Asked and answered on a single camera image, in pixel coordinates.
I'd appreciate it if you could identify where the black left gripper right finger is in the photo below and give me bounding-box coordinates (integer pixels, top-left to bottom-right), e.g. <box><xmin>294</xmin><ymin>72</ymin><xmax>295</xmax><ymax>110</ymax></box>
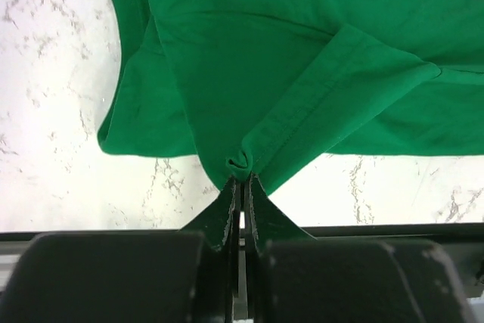
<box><xmin>244</xmin><ymin>175</ymin><xmax>479</xmax><ymax>322</ymax></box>

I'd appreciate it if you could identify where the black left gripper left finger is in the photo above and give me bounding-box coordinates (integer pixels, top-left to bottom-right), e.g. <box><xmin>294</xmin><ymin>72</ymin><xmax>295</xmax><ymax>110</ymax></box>
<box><xmin>1</xmin><ymin>180</ymin><xmax>239</xmax><ymax>322</ymax></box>

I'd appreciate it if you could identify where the green t-shirt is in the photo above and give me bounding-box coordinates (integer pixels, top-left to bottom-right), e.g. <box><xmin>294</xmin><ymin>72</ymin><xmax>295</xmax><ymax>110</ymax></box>
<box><xmin>98</xmin><ymin>0</ymin><xmax>483</xmax><ymax>192</ymax></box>

